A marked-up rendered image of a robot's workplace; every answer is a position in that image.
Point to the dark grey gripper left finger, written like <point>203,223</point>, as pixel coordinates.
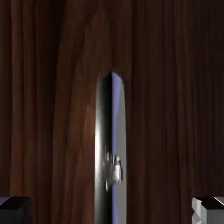
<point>15,212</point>

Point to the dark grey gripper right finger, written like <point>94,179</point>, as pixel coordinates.
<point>210,213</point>

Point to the dark wood drawer front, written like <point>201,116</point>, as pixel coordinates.
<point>166,105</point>

